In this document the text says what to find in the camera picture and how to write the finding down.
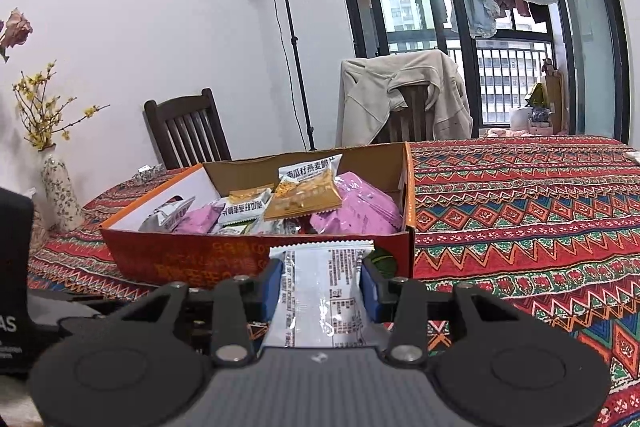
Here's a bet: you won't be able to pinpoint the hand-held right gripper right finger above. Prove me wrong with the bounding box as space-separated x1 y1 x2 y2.
361 257 533 368

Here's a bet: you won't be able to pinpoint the pink rose bouquet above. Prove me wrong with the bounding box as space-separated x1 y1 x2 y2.
0 8 34 63

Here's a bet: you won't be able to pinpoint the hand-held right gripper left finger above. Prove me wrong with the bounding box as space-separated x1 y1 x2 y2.
107 259 286 366

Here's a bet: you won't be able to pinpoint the white-label cracker packet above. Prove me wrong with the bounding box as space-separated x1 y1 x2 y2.
263 154 344 222

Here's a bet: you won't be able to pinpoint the small pink snack packet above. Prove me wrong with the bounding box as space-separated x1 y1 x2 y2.
172 202 226 234

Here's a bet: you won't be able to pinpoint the balcony railing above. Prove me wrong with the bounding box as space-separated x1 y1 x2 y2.
387 37 554 126

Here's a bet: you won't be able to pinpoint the yellow flower branches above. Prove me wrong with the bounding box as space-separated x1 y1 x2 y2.
12 62 111 152

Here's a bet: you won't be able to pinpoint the dark wooden chair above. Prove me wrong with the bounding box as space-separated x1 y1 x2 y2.
385 84 434 143
143 88 232 170

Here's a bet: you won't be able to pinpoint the red cardboard box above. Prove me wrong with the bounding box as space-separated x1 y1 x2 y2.
100 142 416 291

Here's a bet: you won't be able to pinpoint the floral ceramic vase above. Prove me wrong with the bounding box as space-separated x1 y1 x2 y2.
41 145 85 232

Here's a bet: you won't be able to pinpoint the beige jacket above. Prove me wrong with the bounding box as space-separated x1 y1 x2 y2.
336 51 474 147

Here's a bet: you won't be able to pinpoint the black floor lamp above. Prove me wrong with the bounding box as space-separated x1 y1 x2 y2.
256 0 319 152

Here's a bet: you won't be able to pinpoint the silver snack packet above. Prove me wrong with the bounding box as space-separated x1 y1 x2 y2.
139 197 196 233

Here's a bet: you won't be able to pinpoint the black sliding glass door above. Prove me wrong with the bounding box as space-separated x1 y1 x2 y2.
327 0 631 146

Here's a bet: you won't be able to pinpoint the white pot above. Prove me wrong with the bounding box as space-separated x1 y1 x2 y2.
510 107 534 130

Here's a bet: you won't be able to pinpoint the orange cracker packet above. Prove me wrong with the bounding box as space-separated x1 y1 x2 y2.
217 187 274 226

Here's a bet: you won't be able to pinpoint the clear plastic container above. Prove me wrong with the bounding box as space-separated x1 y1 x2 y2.
29 188 51 241

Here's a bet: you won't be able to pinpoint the white printed snack packet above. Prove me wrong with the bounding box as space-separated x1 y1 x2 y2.
260 239 391 351

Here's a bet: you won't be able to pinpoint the large purple snack packet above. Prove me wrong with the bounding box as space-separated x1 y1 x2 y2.
310 202 404 236

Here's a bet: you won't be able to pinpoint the wooden balcony cabinet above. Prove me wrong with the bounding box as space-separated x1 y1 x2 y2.
542 72 566 133

